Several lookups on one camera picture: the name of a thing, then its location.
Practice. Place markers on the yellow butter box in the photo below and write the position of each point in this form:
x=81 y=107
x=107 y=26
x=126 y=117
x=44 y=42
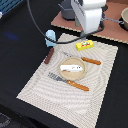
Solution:
x=84 y=45

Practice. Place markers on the light blue milk carton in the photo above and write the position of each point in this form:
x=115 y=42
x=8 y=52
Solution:
x=50 y=34

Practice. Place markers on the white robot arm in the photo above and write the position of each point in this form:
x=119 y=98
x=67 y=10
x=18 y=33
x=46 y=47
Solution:
x=89 y=13

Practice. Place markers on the round wooden plate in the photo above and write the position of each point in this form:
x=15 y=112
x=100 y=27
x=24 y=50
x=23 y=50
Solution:
x=72 y=75

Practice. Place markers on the beige woven placemat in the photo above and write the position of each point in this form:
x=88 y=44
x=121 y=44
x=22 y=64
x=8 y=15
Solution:
x=77 y=107

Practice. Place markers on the brown stove board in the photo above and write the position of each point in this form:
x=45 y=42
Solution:
x=112 y=30

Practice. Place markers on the beige bowl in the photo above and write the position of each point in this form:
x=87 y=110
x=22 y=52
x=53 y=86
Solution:
x=124 y=16

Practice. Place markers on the fork with wooden handle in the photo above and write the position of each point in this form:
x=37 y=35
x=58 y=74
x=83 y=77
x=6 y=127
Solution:
x=58 y=78

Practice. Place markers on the knife with wooden handle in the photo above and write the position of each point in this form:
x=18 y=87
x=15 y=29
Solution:
x=83 y=58

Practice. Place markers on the grey pot with handles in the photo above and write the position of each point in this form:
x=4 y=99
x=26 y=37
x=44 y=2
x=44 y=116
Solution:
x=67 y=10

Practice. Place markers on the grey saucepan with handle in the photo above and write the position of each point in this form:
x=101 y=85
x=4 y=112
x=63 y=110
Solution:
x=105 y=18

